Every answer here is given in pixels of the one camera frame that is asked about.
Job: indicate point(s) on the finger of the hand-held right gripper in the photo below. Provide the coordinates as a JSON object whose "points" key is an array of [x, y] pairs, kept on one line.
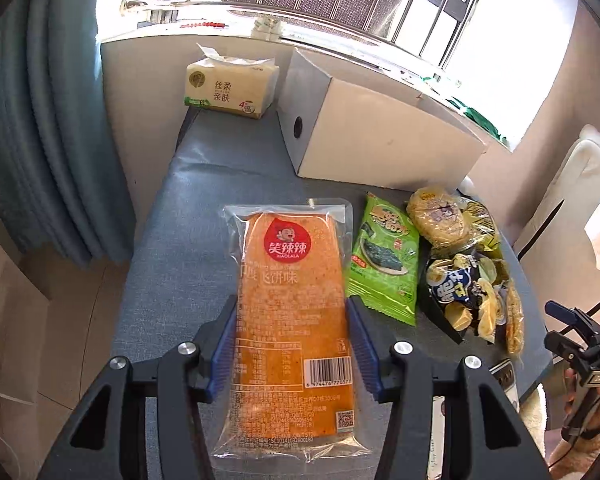
{"points": [[562, 312], [567, 347]]}

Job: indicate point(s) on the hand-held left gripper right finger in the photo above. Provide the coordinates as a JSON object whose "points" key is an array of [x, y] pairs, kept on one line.
{"points": [[364, 347]]}

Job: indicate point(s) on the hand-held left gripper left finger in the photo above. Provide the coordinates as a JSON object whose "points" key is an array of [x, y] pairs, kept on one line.
{"points": [[222, 347]]}

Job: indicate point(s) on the long yellow cracker packet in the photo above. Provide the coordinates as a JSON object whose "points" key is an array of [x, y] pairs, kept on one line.
{"points": [[514, 322]]}

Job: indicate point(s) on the orange snack packet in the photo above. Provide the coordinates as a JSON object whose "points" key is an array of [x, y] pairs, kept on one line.
{"points": [[290, 300]]}

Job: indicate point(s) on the green seaweed snack packet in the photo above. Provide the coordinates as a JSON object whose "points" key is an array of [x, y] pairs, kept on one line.
{"points": [[385, 260]]}

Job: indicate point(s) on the black blue chip packet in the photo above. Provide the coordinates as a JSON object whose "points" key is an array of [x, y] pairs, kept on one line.
{"points": [[455, 287]]}

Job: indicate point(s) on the yellow black striped snack packet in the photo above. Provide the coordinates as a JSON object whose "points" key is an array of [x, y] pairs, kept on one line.
{"points": [[482, 225]]}

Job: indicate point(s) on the round yellow cracker packet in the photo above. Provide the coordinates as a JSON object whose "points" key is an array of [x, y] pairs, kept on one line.
{"points": [[437, 220]]}

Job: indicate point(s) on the white cardboard box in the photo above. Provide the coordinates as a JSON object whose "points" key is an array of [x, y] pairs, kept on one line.
{"points": [[380, 130]]}

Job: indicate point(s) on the person's right forearm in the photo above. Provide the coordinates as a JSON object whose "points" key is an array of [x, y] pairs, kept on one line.
{"points": [[590, 457]]}

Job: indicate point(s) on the person's right hand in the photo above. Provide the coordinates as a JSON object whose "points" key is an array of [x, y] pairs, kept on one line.
{"points": [[597, 410]]}

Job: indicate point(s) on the phone with cartoon case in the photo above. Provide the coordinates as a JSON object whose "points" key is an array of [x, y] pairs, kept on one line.
{"points": [[504, 377]]}

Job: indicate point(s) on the white chair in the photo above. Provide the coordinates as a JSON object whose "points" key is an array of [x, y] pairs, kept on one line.
{"points": [[575, 185]]}

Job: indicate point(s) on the blue grey table mat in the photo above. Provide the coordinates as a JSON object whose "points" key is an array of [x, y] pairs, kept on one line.
{"points": [[190, 220]]}

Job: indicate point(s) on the green plastic bag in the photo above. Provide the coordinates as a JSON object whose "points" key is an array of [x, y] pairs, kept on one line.
{"points": [[480, 117]]}

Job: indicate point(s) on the yellow tissue pack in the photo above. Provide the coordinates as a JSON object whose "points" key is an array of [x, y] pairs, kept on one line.
{"points": [[227, 87]]}

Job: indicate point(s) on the blue curtain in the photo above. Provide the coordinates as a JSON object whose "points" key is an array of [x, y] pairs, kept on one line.
{"points": [[55, 125]]}

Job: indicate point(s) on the metal window bars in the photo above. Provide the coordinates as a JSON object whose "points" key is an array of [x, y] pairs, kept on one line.
{"points": [[445, 15]]}

